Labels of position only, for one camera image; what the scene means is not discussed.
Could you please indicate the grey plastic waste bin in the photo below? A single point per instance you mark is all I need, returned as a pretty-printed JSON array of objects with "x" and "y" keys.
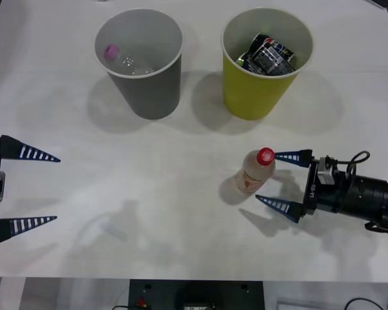
[{"x": 155, "y": 97}]

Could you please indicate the clear bottle with pink cap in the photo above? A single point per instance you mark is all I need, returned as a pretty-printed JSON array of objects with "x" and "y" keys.
[{"x": 126, "y": 63}]

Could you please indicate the yellow-green plastic waste bin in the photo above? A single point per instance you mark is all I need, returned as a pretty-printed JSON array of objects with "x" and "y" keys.
[{"x": 249, "y": 97}]

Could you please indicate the clear bottle with red cap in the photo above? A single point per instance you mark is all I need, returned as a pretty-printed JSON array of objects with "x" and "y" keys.
[{"x": 252, "y": 176}]

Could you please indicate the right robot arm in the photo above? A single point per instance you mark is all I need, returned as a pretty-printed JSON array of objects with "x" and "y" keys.
[{"x": 375, "y": 200}]

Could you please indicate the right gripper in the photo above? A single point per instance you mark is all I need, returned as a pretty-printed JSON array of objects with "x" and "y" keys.
[{"x": 312, "y": 193}]

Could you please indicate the dark can with green print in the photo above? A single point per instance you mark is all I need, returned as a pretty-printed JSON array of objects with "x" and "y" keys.
[{"x": 244, "y": 60}]

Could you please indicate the black can with blue-red print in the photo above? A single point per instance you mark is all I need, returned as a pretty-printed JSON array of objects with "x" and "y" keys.
[{"x": 271, "y": 55}]

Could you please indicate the black robot torso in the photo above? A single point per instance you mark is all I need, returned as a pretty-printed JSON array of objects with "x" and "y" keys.
[{"x": 197, "y": 294}]

